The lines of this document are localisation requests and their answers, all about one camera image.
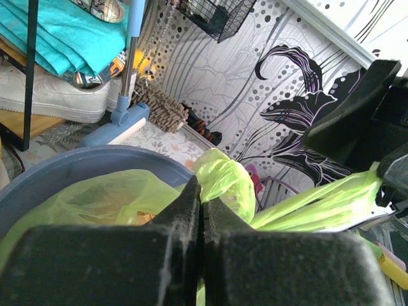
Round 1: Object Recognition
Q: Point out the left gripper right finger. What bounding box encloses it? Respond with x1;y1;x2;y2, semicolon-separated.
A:
202;200;392;305

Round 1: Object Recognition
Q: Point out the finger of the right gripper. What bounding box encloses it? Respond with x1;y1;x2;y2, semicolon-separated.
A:
375;149;407;210
302;59;407;172

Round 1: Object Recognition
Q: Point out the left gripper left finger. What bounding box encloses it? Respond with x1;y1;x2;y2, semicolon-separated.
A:
1;177;201;305

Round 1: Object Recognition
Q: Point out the green plastic trash bag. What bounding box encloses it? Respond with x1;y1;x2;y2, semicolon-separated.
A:
1;149;381;305

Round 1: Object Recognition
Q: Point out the blue plastic trash bin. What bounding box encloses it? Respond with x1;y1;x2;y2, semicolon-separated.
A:
1;145;193;237

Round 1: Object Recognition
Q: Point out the black orange patterned item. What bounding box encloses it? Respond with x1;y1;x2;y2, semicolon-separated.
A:
182;103;222;146

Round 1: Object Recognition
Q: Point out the blue floor mop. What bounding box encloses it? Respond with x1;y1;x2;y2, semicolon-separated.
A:
78;0;150;147

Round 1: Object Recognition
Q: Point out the beige chenille mop head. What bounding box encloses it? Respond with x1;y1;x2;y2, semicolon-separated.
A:
131;78;189;133

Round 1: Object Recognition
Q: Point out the yellow plush toy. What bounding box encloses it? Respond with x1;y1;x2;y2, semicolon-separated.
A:
133;49;156;81

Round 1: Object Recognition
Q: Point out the teal folded cloth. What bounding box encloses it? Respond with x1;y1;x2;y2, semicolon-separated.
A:
0;0;128;77

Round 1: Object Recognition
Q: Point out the patterned folded garment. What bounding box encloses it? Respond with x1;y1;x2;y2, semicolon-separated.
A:
60;1;126;89

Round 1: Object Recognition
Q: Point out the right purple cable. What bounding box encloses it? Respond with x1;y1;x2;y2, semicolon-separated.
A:
254;177;302;213

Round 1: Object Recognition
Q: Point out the black wire basket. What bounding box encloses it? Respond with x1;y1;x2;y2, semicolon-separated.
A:
176;0;256;43

